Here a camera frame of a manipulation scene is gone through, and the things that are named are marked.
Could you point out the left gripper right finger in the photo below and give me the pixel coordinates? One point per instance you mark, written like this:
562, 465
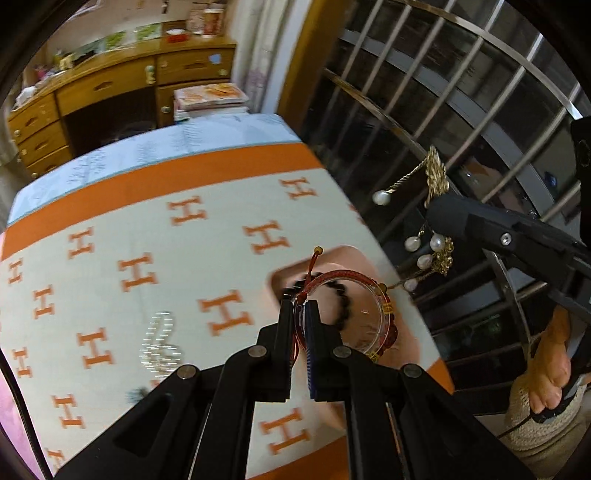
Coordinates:
400, 423

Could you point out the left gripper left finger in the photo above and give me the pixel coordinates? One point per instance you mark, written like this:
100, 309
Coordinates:
196, 424

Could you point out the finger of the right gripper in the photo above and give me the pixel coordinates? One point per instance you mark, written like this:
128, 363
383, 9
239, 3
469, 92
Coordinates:
538, 249

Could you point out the silver pearl hair ornament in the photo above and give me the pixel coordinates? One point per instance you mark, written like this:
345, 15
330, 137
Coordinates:
439, 258

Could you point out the red cord jade bangle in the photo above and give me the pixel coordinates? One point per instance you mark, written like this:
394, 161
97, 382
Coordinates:
350, 299

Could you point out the blue flower hair clip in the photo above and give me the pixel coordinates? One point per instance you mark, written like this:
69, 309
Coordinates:
134, 396

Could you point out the pink jewelry tray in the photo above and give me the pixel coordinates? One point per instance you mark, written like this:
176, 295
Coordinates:
414, 344

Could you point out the right hand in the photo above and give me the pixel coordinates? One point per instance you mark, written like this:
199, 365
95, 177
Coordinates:
550, 370

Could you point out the orange H-pattern blanket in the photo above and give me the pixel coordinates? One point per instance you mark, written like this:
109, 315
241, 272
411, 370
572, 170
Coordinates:
111, 286

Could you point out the metal window grille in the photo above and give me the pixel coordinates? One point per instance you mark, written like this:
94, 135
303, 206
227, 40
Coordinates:
477, 82

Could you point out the light blue bed sheet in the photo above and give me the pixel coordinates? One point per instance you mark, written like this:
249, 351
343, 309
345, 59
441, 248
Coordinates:
194, 136

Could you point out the stack of magazines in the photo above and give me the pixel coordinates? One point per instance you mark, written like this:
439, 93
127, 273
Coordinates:
209, 99

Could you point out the wooden desk with drawers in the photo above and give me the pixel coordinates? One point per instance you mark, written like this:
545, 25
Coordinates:
111, 96

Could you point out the light floral curtain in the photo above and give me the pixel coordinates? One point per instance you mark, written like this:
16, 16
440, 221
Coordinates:
267, 33

